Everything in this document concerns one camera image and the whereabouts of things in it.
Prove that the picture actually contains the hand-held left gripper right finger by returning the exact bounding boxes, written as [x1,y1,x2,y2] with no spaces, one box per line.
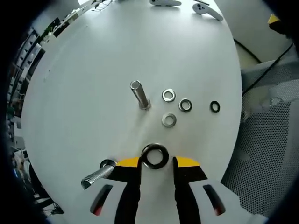
[172,155,249,224]

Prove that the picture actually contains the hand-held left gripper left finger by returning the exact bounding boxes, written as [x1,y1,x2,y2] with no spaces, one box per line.
[87,156,142,224]

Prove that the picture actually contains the large threaded stud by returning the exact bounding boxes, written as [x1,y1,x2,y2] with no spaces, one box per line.
[81,161,116,191]

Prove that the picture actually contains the large metal washer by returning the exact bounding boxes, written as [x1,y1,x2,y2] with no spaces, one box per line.
[141,142,170,170]

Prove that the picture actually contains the small metal washer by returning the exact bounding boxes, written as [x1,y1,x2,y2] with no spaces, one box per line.
[161,112,177,128]
[178,98,194,113]
[209,100,221,115]
[161,88,177,103]

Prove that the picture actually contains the small threaded stud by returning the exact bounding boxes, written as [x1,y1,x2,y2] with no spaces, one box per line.
[129,79,151,111]

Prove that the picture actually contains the white handheld controller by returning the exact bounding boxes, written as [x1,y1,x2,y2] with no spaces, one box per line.
[192,2,224,21]
[149,0,183,7]

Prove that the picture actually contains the grey mesh chair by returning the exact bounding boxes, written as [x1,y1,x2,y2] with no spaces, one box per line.
[221,59,299,217]

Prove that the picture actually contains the shelves with white bins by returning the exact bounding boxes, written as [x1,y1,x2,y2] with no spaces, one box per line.
[7,28,46,131]

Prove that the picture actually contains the small green plant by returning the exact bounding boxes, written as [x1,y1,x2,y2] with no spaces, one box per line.
[41,23,58,44]

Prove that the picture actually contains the black cable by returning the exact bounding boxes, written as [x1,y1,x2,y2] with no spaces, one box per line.
[233,38,263,64]
[241,44,294,95]

